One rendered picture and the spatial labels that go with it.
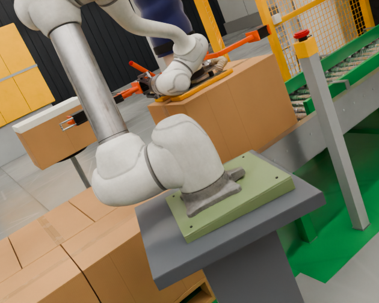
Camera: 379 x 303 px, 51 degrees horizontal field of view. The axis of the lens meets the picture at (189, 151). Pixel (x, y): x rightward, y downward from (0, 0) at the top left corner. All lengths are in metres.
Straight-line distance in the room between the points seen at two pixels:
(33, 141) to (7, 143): 5.61
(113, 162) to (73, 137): 2.37
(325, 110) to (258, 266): 0.90
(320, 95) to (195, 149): 0.90
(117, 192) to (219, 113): 0.85
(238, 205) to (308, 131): 1.06
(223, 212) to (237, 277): 0.24
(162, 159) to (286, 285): 0.57
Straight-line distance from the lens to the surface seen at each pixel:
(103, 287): 1.83
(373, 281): 1.96
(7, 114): 9.05
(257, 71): 2.07
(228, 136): 1.96
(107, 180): 1.23
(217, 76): 2.03
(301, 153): 2.09
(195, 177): 1.17
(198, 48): 1.69
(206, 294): 2.15
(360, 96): 2.42
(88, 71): 1.27
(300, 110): 2.48
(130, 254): 1.82
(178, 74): 1.60
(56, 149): 3.55
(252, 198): 1.13
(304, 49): 1.85
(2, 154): 9.12
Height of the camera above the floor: 1.31
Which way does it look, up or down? 18 degrees down
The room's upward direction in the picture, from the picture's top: 24 degrees counter-clockwise
